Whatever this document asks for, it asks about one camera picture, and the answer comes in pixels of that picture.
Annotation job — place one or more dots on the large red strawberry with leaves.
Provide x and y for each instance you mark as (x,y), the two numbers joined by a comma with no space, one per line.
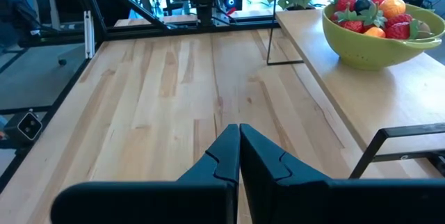
(396,31)

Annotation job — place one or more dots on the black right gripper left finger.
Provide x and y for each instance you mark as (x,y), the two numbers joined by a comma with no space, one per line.
(222,168)

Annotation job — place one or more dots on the silver metal bracket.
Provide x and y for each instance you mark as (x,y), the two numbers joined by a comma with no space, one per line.
(88,34)

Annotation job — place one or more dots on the green colander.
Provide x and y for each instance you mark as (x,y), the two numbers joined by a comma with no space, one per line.
(365,51)

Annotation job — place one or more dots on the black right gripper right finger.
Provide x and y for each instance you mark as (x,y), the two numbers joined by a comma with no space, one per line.
(264,172)

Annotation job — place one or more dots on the black table-level camera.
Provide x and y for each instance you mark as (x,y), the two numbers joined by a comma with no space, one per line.
(24,126)

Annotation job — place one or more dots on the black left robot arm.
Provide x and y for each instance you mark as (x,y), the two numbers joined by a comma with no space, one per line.
(205,13)

